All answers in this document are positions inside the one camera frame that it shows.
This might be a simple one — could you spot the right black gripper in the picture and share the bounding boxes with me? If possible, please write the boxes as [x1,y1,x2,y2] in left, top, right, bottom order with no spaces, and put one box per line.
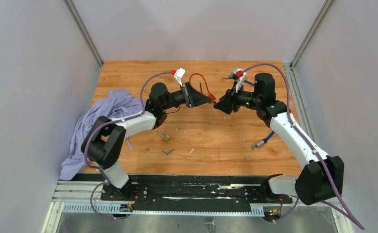
[214,81,261,115]

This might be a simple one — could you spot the brass padlock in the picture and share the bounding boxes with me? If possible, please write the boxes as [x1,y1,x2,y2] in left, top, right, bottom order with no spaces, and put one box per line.
[157,131,171,142]

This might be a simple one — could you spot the red cable lock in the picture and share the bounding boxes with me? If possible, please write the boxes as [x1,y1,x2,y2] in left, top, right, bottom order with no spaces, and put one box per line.
[189,73,216,104]

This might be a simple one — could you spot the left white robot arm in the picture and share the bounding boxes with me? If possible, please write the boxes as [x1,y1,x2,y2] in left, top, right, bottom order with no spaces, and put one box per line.
[81,82,215,200]

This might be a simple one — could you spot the blue cable lock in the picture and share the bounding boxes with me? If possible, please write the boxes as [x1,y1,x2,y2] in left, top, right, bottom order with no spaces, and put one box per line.
[223,76,275,150]

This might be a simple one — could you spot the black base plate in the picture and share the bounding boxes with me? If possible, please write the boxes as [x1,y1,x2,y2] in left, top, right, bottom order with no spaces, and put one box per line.
[100,174,293,213]

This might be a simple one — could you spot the brass padlock keys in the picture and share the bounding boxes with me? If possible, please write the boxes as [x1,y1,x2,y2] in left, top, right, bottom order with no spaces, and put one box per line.
[162,149,174,156]

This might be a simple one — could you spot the lavender cloth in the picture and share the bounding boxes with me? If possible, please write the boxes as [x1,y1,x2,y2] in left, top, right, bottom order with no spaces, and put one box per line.
[60,88,143,181]

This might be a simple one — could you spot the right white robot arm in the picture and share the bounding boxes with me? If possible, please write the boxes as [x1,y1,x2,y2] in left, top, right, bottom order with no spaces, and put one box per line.
[214,73,344,205]

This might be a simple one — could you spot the aluminium frame rails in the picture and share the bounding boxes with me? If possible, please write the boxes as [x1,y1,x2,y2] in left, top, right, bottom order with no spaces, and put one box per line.
[42,181,353,233]

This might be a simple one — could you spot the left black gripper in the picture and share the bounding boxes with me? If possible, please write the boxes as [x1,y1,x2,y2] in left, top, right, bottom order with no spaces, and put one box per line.
[162,83,212,111]

